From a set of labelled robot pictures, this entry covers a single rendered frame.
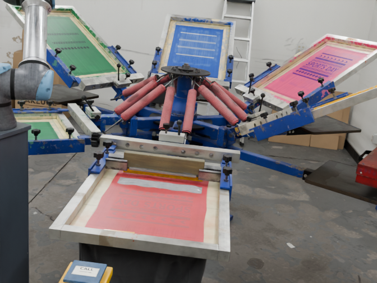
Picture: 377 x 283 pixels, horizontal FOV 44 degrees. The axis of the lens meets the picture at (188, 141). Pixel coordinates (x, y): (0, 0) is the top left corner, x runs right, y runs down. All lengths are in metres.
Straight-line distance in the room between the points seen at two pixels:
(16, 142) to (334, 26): 4.89
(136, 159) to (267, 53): 4.23
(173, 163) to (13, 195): 0.66
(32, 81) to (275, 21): 4.59
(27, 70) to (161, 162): 0.67
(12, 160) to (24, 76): 0.33
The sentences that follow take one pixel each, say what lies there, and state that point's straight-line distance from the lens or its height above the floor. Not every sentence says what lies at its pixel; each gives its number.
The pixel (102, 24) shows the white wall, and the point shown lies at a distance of 6.23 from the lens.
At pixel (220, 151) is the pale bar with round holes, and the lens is 2.23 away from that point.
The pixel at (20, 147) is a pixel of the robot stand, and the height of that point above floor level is 1.12.
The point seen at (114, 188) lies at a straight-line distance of 1.93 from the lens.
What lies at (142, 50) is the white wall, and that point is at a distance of 6.15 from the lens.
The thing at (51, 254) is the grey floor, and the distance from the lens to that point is 3.31.
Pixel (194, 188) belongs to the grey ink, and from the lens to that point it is 1.97.
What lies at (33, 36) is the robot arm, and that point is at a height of 1.53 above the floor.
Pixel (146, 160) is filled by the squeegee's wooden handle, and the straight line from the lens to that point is 2.04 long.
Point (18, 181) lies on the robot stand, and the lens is 1.94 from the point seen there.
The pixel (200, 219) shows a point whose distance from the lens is 1.74.
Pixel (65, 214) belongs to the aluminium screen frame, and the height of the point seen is 0.99.
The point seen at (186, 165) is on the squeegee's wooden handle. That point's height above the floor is 1.03.
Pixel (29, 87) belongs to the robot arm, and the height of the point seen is 1.37.
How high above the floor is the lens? 1.75
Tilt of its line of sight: 18 degrees down
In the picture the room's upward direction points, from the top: 6 degrees clockwise
